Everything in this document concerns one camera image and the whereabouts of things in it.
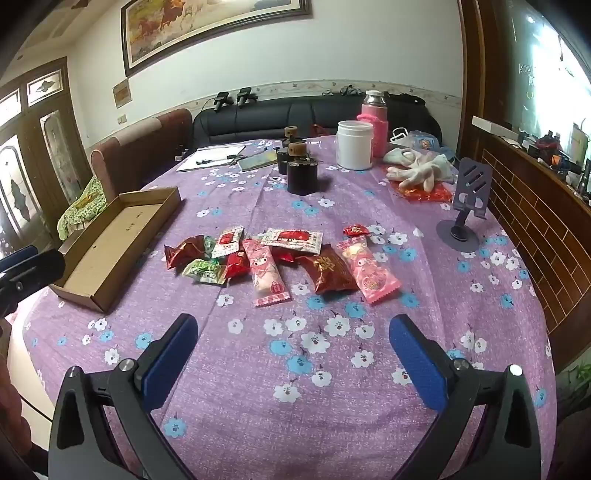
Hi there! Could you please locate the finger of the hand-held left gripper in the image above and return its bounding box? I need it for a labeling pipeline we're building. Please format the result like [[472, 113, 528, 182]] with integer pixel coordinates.
[[0, 246, 38, 273], [0, 250, 66, 319]]

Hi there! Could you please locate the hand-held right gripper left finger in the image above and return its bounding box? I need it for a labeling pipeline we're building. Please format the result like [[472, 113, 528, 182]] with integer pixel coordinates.
[[48, 313, 199, 480]]

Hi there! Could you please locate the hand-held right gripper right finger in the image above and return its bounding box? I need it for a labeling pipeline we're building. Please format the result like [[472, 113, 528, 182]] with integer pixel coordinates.
[[389, 314, 542, 480]]

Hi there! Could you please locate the shallow cardboard box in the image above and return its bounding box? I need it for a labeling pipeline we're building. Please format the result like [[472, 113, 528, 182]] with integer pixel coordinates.
[[48, 186, 182, 313]]

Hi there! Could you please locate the green olive snack packet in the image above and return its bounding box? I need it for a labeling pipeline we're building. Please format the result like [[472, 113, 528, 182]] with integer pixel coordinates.
[[181, 258, 228, 286]]

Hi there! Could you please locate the pink cartoon snack packet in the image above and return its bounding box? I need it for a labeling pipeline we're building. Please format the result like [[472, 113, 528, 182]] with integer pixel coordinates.
[[242, 239, 293, 308], [335, 237, 402, 305]]

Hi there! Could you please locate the dark red shiny candy packet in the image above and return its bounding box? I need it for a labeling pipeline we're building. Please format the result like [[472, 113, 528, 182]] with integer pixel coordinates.
[[165, 234, 206, 271]]

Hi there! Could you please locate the red cartoon snack packet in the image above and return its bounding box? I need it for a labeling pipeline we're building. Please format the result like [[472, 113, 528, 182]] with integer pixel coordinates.
[[225, 251, 252, 278]]

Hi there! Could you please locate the large dark red snack packet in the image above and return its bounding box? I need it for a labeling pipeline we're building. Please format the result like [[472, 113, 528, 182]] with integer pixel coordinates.
[[295, 244, 361, 296]]

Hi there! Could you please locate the white red-label snack packet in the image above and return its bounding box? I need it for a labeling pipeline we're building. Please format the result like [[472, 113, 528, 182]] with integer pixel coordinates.
[[211, 225, 245, 259], [260, 228, 324, 256]]

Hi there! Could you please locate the green floral cloth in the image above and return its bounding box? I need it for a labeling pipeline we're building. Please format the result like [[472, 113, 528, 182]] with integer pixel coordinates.
[[57, 175, 108, 241]]

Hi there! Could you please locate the wooden glass door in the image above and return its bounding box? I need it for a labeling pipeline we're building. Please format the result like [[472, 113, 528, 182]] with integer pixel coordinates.
[[0, 56, 90, 259]]

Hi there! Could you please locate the purple floral tablecloth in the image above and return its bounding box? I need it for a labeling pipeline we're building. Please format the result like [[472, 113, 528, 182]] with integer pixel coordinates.
[[23, 134, 559, 480]]

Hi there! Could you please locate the green plant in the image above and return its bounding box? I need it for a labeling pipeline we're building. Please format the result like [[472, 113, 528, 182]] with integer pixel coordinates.
[[558, 362, 591, 393]]

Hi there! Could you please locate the brown armchair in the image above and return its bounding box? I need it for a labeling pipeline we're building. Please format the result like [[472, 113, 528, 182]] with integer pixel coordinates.
[[90, 108, 194, 195]]

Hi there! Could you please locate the red foil packet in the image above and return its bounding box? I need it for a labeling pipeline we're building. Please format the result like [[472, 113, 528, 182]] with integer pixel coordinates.
[[388, 178, 454, 204]]

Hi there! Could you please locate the wooden sideboard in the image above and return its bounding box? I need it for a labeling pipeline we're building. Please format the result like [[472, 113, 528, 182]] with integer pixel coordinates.
[[471, 115, 591, 370]]

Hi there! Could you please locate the white glove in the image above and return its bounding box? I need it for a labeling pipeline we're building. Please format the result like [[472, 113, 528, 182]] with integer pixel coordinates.
[[383, 148, 429, 168], [387, 154, 458, 192]]

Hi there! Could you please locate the grey phone stand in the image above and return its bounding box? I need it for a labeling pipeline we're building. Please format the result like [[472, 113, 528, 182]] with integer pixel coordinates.
[[436, 157, 494, 254]]

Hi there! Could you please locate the white paper pad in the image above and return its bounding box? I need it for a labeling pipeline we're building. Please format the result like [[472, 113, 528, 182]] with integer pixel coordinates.
[[175, 144, 247, 172]]

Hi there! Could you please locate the dark jar with cork top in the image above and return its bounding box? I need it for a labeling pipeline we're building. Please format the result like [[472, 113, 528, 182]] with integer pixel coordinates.
[[286, 141, 321, 195], [276, 124, 301, 175]]

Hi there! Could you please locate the green covered book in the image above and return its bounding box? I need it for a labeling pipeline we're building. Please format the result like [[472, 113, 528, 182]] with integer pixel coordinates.
[[238, 150, 280, 172]]

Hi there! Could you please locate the blue printed packet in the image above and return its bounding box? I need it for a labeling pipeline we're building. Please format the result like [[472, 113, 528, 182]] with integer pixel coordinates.
[[406, 130, 439, 151]]

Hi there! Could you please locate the white plastic jar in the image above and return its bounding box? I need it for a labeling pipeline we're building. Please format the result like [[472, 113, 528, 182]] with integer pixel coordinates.
[[336, 120, 374, 171]]

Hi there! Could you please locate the pink thermos bottle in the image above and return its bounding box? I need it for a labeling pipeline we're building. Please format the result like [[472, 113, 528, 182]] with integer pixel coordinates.
[[356, 90, 389, 158]]

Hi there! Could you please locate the black leather sofa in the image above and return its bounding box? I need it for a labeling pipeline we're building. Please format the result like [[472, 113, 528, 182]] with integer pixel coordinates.
[[193, 95, 443, 148]]

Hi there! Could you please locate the black bag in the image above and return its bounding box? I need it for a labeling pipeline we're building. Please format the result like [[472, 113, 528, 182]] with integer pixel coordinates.
[[383, 92, 426, 110]]

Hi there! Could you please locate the framed painting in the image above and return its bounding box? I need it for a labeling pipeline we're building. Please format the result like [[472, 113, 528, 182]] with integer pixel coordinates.
[[121, 0, 314, 78]]

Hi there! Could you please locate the large glass panel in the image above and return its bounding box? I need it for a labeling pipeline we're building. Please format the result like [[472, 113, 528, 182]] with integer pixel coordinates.
[[499, 0, 591, 139]]

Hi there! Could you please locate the wall plaque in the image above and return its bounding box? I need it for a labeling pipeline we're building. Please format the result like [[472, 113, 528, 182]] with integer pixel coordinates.
[[112, 78, 131, 109]]

